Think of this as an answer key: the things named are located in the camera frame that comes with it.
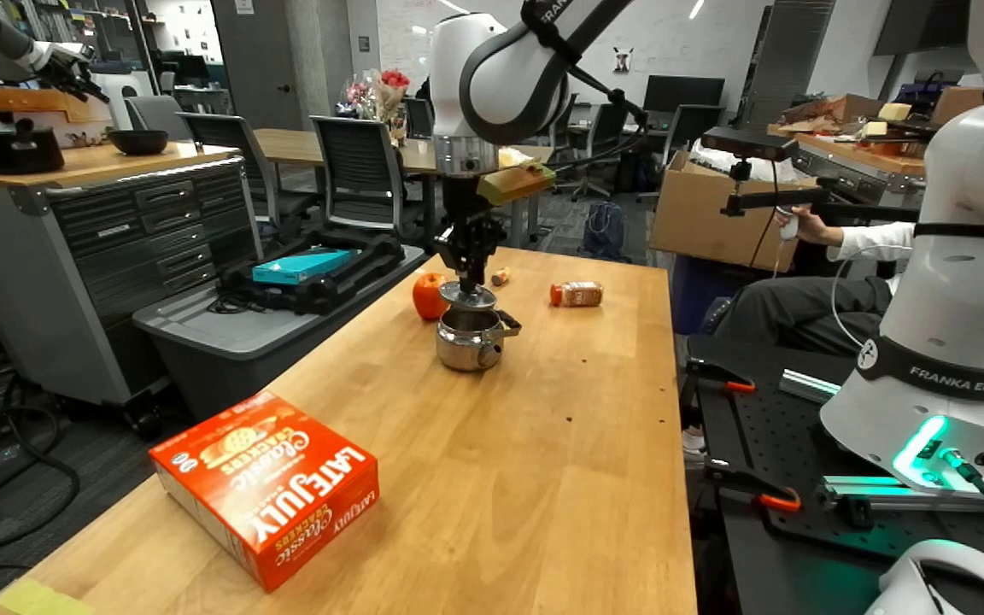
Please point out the brown cardboard box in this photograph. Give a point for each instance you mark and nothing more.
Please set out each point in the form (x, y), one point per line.
(720, 222)

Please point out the silver aluminium extrusion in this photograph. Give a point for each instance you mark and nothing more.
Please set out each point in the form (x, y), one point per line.
(868, 485)
(812, 384)

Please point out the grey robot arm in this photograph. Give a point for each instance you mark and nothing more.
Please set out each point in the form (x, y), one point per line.
(14, 38)

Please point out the wooden background table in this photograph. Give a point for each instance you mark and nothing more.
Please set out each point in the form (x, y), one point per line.
(287, 146)

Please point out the black desktop monitor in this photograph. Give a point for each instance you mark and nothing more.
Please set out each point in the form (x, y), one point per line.
(683, 92)

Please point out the orange capped spice bottle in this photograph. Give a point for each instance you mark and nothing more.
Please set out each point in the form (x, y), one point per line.
(577, 295)

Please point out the orange cracker box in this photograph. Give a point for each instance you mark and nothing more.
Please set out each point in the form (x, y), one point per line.
(272, 482)

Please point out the black camera boom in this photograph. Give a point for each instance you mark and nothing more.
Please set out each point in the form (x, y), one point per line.
(768, 199)

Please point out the yellow green tape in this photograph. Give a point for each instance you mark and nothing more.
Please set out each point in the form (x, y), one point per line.
(43, 598)

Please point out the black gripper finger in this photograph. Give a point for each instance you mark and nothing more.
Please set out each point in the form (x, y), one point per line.
(485, 253)
(466, 265)

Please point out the teal case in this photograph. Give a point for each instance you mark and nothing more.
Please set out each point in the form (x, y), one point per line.
(302, 266)

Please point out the red flower bouquet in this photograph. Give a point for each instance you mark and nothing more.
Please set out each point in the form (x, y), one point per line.
(383, 90)

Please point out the black bowl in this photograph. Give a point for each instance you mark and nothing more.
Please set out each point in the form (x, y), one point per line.
(138, 142)

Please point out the white curved plastic band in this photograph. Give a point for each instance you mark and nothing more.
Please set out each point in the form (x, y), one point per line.
(937, 547)

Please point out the seated person with white sleeve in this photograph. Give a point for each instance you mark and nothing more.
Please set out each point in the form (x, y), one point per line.
(844, 298)

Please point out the light grey office chair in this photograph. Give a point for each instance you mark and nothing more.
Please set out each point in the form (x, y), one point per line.
(156, 118)

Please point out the grey plastic tote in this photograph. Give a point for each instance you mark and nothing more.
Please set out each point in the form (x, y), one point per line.
(255, 342)

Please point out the black mesh office chair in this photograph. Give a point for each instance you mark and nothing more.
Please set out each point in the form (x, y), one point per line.
(223, 142)
(356, 172)

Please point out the grey door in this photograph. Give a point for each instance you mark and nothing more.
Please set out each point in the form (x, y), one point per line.
(255, 57)

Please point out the round steel pot lid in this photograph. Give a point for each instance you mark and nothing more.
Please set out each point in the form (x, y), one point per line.
(474, 309)

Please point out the black optical breadboard table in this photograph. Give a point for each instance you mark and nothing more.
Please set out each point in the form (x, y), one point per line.
(812, 568)

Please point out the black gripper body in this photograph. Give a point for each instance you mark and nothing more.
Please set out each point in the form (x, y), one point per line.
(475, 202)

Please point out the black stereo camera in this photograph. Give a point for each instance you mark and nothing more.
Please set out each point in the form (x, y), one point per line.
(758, 142)

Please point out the small steel kettle pot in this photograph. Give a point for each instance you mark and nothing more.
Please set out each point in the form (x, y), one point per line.
(468, 347)

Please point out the grey metal drawer cabinet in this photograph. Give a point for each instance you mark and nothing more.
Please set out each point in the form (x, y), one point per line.
(92, 260)

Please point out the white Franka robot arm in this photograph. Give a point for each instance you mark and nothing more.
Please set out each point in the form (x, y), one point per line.
(946, 284)

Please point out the red orange apple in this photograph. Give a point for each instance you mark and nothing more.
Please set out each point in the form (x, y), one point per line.
(428, 298)

